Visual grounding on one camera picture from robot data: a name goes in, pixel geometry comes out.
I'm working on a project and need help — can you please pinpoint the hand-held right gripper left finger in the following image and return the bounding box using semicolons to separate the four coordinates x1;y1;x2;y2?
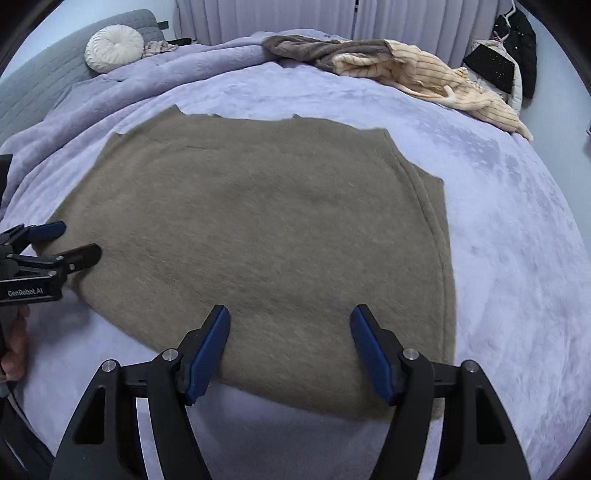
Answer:
48;305;232;480

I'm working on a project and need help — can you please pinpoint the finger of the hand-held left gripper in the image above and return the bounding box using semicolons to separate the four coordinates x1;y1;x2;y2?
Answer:
34;244;102;276
23;220;66;244

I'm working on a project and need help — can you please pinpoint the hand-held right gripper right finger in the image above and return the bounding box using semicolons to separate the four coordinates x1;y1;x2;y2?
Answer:
349;305;532;480

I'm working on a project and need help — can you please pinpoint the olive brown knit sweater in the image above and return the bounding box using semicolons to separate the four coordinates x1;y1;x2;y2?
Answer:
46;104;458;421

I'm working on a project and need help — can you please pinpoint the person's left hand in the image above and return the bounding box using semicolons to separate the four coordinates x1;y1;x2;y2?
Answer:
0;305;31;383

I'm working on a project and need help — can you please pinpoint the grey quilted headboard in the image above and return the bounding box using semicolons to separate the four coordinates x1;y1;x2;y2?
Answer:
0;9;167;144

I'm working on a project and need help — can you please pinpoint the purple fleece blanket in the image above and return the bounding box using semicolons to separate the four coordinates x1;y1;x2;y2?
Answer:
0;30;591;480

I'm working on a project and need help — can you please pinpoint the white round pillow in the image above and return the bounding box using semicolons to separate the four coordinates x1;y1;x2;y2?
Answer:
84;25;145;75

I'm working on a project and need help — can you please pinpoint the small striped cloth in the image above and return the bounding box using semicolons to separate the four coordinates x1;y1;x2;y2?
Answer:
142;41;178;58

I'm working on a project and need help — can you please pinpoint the cream striped garment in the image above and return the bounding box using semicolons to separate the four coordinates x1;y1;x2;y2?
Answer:
332;39;534;143

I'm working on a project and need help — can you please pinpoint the grey brown fleece garment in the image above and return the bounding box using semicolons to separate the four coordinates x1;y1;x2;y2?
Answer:
262;34;393;72

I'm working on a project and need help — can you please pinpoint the black sparkly garment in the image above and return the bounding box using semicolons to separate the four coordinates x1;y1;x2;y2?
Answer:
463;41;515;93

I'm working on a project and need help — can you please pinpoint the black jacket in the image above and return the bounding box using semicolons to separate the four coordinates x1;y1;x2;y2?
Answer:
492;9;537;99

